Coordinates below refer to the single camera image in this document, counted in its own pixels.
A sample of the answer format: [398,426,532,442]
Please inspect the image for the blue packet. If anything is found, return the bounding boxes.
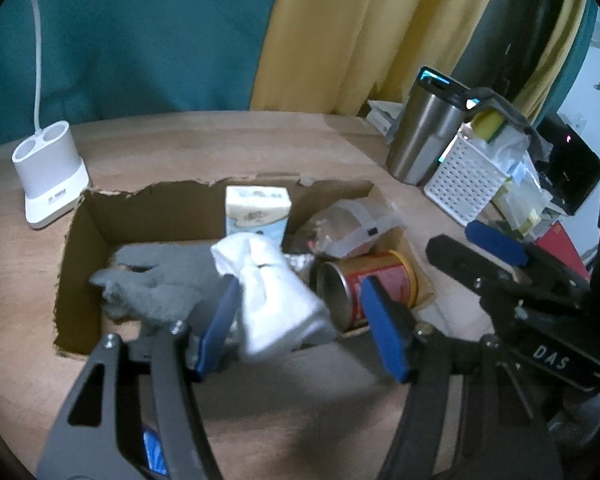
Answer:
[141,425,170,480]

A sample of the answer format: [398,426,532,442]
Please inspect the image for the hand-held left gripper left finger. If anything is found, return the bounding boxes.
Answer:
[36,276,242,480]

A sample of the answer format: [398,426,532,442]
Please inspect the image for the white papers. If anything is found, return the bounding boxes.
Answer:
[366,100,406,136]

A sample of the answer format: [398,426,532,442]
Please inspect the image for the small tissue pack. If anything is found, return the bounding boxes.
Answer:
[224,186,292,248]

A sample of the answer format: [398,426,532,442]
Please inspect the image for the clear plastic bag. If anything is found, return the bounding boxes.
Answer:
[490,127,563,236]

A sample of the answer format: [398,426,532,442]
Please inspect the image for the dark grey curtain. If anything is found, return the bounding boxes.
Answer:
[450,0,566,111]

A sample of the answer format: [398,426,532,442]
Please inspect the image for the white perforated basket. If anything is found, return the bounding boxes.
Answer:
[423,132,511,227]

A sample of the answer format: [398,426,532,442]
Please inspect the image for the black bag strap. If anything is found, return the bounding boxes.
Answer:
[462,87,541,136]

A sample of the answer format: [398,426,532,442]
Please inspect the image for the black monitor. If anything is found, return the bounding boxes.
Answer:
[530,115,600,216]

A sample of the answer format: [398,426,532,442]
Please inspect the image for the torn cardboard box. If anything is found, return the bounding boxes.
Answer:
[54,177,438,358]

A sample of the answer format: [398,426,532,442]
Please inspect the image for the yellow sponge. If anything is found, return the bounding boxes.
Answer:
[470,109,508,143]

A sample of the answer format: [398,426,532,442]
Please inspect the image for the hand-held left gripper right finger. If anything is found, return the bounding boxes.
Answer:
[360,275,565,480]

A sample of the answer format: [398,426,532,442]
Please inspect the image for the red box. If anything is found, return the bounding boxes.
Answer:
[535,220,591,281]

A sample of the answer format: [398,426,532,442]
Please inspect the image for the yellow curtain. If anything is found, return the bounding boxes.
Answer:
[512,0,588,126]
[250,0,506,116]

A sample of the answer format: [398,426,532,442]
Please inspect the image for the red tin can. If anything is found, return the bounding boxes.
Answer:
[315,250,420,333]

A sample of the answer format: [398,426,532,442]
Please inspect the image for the grey knit glove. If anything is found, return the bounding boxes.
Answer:
[89,244,231,333]

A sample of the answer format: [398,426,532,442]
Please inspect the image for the teal curtain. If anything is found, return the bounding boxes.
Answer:
[0,0,286,161]

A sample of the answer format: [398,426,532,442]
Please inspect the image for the clear zip bag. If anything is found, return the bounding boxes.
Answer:
[310,199,406,261]

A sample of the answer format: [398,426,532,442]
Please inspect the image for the white desk lamp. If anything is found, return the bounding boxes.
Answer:
[12,0,90,230]

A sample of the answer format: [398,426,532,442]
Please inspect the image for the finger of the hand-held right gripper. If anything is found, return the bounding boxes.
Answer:
[426,234,523,313]
[464,220,593,293]

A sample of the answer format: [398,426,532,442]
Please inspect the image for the steel tumbler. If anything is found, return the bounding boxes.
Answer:
[385,66,468,186]

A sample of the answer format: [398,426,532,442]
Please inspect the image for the white sock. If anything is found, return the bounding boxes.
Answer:
[210,232,338,361]

